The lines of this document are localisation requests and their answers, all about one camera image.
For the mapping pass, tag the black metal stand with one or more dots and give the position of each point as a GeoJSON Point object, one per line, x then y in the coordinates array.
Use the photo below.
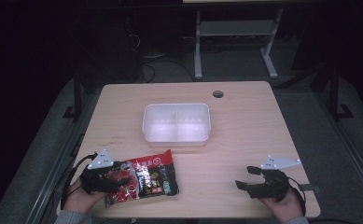
{"type": "Point", "coordinates": [335, 93]}
{"type": "Point", "coordinates": [77, 99]}

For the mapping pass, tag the grey tape strip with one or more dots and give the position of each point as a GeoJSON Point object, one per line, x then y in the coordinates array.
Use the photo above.
{"type": "Point", "coordinates": [310, 187]}

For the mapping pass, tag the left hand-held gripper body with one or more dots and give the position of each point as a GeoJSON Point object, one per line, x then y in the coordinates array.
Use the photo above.
{"type": "Point", "coordinates": [95, 182]}

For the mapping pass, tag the grey aluminium rail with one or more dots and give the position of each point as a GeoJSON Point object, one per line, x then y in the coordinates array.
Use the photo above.
{"type": "Point", "coordinates": [61, 161]}
{"type": "Point", "coordinates": [350, 146]}

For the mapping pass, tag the person's left hand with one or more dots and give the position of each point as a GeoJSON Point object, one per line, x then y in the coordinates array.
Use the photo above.
{"type": "Point", "coordinates": [81, 200]}

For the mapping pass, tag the person's right hand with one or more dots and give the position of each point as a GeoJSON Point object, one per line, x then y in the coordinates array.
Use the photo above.
{"type": "Point", "coordinates": [283, 208]}

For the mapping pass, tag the red and black snack packet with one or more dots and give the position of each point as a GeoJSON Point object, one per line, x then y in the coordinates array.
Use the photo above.
{"type": "Point", "coordinates": [152, 177]}

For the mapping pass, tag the white divided plastic container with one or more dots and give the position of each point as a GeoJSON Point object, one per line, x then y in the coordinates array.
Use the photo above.
{"type": "Point", "coordinates": [176, 126]}

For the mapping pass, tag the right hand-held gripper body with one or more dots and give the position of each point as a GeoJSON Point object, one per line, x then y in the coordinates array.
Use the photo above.
{"type": "Point", "coordinates": [272, 186]}

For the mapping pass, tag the white metal desk frame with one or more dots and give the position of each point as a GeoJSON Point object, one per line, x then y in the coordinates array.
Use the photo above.
{"type": "Point", "coordinates": [236, 28]}

